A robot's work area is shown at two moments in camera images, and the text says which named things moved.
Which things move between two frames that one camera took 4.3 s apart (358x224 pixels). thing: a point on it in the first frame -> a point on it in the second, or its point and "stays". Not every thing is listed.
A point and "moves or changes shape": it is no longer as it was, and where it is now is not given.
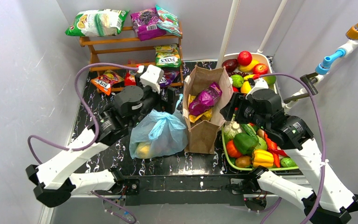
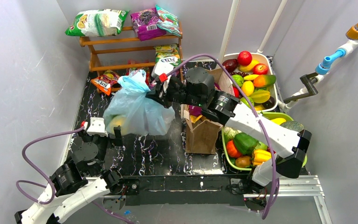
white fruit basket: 228,56 stays
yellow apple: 143,150 moves or changes shape
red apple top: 244,58 stays
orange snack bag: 104,82 stays
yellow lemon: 249,67 stays
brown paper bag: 207,96 stays
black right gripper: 234,105 -> 161,95
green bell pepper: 244,143 stays
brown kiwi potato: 243,161 stays
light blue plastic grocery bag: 161,132 moves or changes shape
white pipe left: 233,15 stays
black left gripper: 170,98 -> 113,134
